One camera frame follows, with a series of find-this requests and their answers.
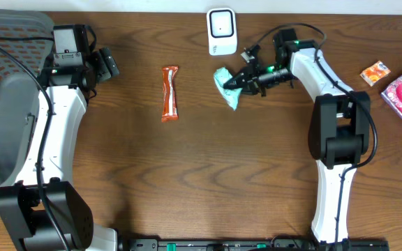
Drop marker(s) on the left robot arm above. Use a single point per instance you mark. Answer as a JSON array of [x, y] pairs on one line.
[[42, 210]]

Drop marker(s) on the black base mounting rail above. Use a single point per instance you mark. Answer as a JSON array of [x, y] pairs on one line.
[[284, 243]]

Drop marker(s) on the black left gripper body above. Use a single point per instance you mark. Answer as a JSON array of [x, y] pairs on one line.
[[107, 64]]

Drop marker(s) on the red white snack bar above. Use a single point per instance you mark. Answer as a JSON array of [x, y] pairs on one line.
[[169, 98]]

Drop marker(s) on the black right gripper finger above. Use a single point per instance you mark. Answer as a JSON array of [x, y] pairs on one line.
[[243, 76], [237, 85]]

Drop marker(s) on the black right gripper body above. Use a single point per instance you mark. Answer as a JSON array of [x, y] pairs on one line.
[[263, 77]]

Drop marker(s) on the white barcode scanner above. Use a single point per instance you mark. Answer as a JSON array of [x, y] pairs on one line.
[[222, 31]]

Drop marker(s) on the grey plastic mesh basket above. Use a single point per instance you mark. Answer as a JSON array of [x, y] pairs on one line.
[[26, 36]]

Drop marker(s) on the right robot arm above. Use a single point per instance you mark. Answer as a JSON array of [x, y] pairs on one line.
[[340, 130]]

